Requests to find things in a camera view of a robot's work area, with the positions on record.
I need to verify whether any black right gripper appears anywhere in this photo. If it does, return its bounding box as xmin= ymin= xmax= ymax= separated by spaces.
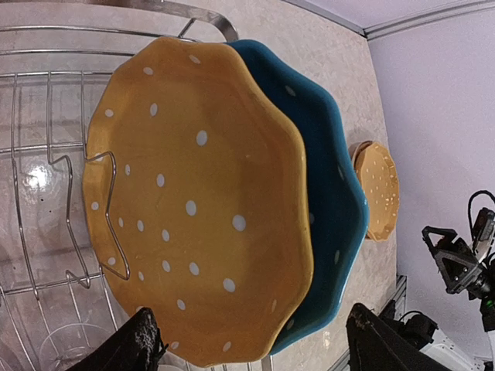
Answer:
xmin=422 ymin=226 xmax=494 ymax=300

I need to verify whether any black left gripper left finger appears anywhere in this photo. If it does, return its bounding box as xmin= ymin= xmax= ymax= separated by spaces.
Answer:
xmin=69 ymin=307 xmax=169 ymax=371

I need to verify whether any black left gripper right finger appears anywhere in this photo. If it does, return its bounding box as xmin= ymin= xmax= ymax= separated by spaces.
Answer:
xmin=346 ymin=303 xmax=448 ymax=371

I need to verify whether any yellow polka-dot plate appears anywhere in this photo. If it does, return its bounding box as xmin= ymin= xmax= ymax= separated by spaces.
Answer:
xmin=353 ymin=141 xmax=400 ymax=242
xmin=83 ymin=37 xmax=314 ymax=367

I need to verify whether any blue polka-dot plate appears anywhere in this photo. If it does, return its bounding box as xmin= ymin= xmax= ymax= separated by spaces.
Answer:
xmin=229 ymin=39 xmax=369 ymax=354

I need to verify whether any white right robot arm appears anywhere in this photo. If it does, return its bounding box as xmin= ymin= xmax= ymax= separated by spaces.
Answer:
xmin=381 ymin=226 xmax=494 ymax=370

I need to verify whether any clear glass cup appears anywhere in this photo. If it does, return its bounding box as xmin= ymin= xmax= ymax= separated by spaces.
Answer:
xmin=39 ymin=323 xmax=112 ymax=371

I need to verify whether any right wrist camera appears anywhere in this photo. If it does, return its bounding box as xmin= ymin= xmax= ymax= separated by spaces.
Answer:
xmin=467 ymin=190 xmax=494 ymax=263

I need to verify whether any aluminium front rail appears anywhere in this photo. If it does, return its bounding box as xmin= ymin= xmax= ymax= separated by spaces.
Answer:
xmin=328 ymin=275 xmax=407 ymax=371

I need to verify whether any metal wire dish rack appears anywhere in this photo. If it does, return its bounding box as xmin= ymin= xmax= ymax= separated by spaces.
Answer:
xmin=1 ymin=1 xmax=238 ymax=370

